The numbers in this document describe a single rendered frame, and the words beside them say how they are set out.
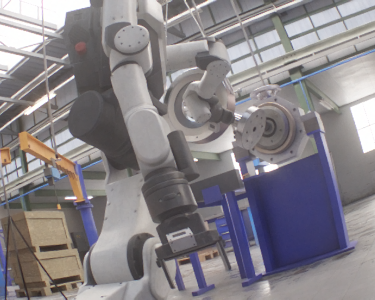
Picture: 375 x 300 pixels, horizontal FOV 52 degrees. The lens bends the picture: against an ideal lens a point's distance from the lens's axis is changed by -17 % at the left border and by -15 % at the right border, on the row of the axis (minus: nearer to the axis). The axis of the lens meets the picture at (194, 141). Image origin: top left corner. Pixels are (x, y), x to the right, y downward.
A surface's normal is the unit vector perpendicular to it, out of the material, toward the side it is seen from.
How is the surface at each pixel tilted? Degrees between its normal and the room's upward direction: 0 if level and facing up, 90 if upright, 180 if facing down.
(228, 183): 90
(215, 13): 90
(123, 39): 78
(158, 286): 90
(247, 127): 131
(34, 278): 90
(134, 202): 50
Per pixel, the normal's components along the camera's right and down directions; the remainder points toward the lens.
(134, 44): 0.00, -0.42
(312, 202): -0.47, -0.07
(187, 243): 0.17, 0.06
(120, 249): -0.49, -0.61
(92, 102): -0.47, -0.31
